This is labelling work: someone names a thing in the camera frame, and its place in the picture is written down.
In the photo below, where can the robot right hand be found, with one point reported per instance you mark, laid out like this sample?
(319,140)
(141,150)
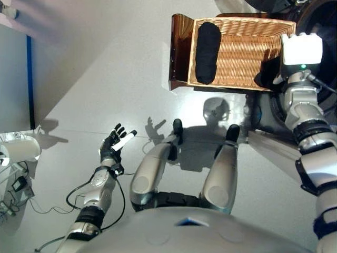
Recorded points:
(302,50)

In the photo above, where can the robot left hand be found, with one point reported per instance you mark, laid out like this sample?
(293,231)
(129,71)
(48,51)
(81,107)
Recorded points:
(109,150)

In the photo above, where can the black garment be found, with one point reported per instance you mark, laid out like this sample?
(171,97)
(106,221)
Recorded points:
(208,52)
(268,76)

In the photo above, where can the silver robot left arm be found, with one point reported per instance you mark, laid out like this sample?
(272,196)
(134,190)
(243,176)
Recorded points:
(102,187)

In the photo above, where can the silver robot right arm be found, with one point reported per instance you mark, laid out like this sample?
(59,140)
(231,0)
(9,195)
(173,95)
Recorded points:
(305,113)

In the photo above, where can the grey front-load washing machine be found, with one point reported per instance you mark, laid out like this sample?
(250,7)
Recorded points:
(266,110)

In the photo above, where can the wicker laundry basket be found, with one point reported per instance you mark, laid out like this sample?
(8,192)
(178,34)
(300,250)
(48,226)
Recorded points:
(245,52)

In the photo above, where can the white rounded device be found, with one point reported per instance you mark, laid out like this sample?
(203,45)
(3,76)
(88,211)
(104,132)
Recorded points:
(18,150)

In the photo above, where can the rolled black garment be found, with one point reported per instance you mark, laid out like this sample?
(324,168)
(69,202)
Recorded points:
(208,52)

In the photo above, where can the black power adapter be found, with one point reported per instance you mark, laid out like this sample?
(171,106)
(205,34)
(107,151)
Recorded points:
(19,184)

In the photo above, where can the grey robot torso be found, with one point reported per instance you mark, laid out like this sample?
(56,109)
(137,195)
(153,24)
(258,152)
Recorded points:
(184,237)

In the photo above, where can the robot right leg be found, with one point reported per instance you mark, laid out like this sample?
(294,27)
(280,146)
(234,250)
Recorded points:
(221,179)

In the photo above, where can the grey partition with blue edge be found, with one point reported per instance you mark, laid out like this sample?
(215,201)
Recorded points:
(14,79)

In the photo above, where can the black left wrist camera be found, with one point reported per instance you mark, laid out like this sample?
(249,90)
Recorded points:
(119,169)

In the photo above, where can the small white wall device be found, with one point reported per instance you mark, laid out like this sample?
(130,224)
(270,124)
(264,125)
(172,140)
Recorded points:
(9,9)

